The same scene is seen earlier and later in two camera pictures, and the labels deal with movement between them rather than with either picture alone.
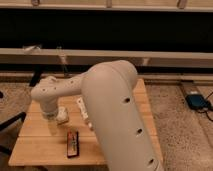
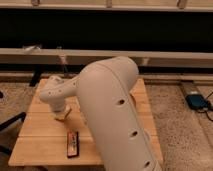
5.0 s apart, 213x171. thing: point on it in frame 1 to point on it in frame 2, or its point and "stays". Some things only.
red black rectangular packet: x=72 y=143 stays
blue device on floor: x=195 y=101 stays
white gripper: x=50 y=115 to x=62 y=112
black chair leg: x=21 y=116 stays
